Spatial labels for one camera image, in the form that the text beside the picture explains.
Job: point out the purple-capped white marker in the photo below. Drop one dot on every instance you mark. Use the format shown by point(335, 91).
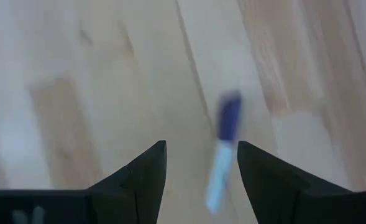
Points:
point(229, 118)

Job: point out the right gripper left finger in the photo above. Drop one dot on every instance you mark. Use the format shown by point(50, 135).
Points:
point(139, 189)

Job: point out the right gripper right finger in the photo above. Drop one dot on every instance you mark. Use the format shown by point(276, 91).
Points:
point(272, 193)

